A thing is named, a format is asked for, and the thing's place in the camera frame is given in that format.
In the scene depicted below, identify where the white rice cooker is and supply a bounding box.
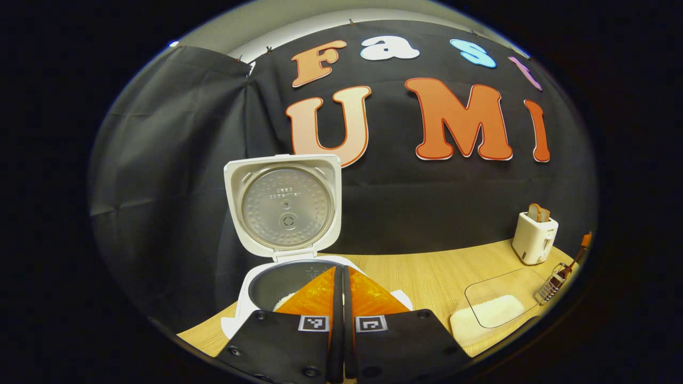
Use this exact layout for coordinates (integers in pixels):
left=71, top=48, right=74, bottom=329
left=221, top=154, right=414, bottom=340

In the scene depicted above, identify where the brown wooden spoon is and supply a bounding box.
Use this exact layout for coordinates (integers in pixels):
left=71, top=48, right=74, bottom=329
left=555, top=245, right=591, bottom=283

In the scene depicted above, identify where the metal wire chopstick holder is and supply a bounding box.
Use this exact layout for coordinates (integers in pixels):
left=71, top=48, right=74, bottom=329
left=535, top=262, right=573, bottom=306

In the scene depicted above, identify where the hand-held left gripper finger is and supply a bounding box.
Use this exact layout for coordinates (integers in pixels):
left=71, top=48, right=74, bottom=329
left=216, top=266, right=344, bottom=384
left=343, top=266, right=473, bottom=384

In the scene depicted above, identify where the clear dish of white rice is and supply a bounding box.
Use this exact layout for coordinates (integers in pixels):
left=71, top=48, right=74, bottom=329
left=450, top=267, right=548, bottom=347

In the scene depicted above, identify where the white toaster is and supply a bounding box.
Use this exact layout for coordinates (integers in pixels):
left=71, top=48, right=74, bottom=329
left=512, top=211, right=559, bottom=266

